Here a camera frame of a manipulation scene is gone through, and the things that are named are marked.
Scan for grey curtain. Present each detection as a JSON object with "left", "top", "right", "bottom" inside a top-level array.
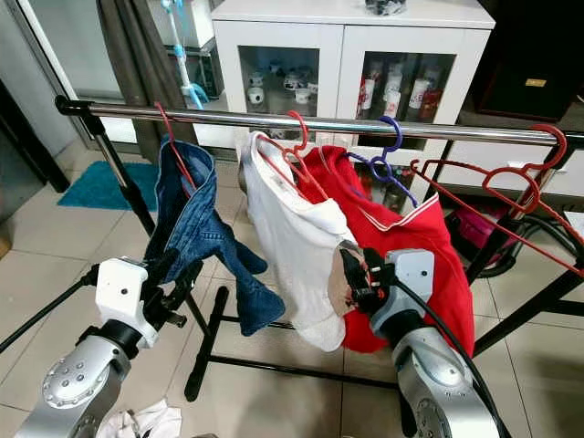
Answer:
[{"left": 96, "top": 0, "right": 183, "bottom": 165}]

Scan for white mug with red print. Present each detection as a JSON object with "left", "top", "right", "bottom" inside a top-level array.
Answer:
[
  {"left": 383, "top": 89, "right": 402, "bottom": 118},
  {"left": 409, "top": 78, "right": 430, "bottom": 109},
  {"left": 360, "top": 78, "right": 377, "bottom": 110}
]

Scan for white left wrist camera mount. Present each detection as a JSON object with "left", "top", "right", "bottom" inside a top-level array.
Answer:
[{"left": 96, "top": 257, "right": 152, "bottom": 328}]

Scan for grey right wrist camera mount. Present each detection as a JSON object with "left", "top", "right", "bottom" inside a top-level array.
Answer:
[{"left": 370, "top": 248, "right": 435, "bottom": 337}]

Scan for light blue mop pole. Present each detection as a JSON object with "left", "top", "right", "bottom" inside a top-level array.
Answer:
[{"left": 160, "top": 0, "right": 209, "bottom": 109}]

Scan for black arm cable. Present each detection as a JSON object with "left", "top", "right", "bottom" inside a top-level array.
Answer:
[
  {"left": 391, "top": 274, "right": 512, "bottom": 438},
  {"left": 0, "top": 269, "right": 99, "bottom": 357}
]

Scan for white crumpled cloth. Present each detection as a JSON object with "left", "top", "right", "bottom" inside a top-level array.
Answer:
[{"left": 96, "top": 399, "right": 183, "bottom": 438}]

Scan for blue denim jeans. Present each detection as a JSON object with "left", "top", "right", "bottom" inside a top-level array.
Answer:
[{"left": 146, "top": 139, "right": 287, "bottom": 337}]

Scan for metal clothes rack black frame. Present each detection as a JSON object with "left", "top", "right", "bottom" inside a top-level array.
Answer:
[{"left": 55, "top": 94, "right": 584, "bottom": 438}]

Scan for teal floor mat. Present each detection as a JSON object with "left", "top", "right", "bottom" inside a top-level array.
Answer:
[{"left": 57, "top": 162, "right": 161, "bottom": 211}]

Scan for dark brown cabinet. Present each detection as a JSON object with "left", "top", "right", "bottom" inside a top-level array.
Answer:
[{"left": 465, "top": 0, "right": 584, "bottom": 129}]

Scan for white glass-door cabinet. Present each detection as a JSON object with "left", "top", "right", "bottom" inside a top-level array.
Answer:
[{"left": 212, "top": 0, "right": 496, "bottom": 220}]

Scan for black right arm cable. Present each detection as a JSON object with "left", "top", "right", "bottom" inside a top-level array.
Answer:
[{"left": 391, "top": 274, "right": 512, "bottom": 438}]

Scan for console with white drawers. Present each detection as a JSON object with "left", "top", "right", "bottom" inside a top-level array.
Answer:
[{"left": 438, "top": 137, "right": 584, "bottom": 197}]

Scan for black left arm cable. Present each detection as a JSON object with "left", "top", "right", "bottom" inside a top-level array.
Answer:
[{"left": 0, "top": 269, "right": 99, "bottom": 357}]

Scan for red shirt with white trim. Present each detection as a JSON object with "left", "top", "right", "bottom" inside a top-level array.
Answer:
[{"left": 297, "top": 144, "right": 477, "bottom": 359}]

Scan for pink bucket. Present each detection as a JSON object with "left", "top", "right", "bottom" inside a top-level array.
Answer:
[{"left": 452, "top": 205, "right": 498, "bottom": 252}]

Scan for purple plastic hanger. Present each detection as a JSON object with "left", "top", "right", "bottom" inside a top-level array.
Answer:
[{"left": 347, "top": 114, "right": 419, "bottom": 209}]

